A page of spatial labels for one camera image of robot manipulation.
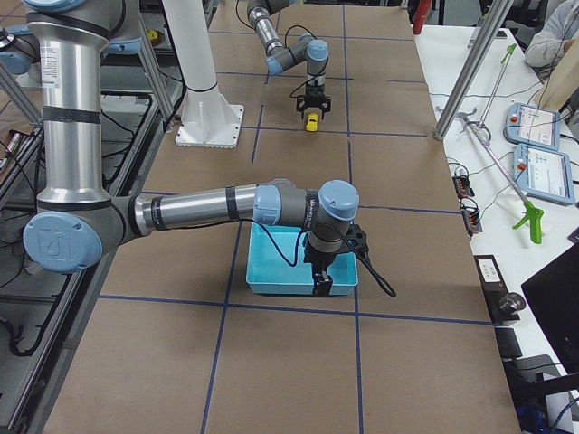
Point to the black gripper, second arm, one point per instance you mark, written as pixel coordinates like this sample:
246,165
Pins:
313,95

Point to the yellow beetle toy car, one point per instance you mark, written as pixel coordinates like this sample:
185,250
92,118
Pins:
312,122

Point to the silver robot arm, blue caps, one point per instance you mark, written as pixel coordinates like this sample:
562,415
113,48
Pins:
77,221

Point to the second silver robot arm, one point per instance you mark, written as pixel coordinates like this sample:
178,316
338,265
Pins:
289,45

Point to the teal plastic bin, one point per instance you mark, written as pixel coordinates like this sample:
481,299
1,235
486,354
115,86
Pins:
276,263

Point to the silver reacher grabber pole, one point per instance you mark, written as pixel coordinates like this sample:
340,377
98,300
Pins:
483,135

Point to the orange black connector module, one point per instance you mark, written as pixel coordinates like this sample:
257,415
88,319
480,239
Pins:
471,220
462,186

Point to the black box with metal knob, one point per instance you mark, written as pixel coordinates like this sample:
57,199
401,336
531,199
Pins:
509,306

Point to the teach pendant tablet upper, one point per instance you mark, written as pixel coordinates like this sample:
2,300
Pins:
534,126

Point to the teach pendant tablet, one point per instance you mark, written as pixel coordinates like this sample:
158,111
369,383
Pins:
544,174
534,126

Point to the black laptop monitor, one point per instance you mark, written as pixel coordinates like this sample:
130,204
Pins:
552,295

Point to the teach pendant tablet lower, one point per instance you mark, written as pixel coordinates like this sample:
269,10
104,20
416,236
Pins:
544,174

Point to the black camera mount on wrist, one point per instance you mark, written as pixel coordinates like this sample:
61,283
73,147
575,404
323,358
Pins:
356,241

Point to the white pillar with base plate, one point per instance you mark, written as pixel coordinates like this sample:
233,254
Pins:
207,118

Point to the aluminium frame post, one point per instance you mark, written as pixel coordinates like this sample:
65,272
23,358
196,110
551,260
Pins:
497,14

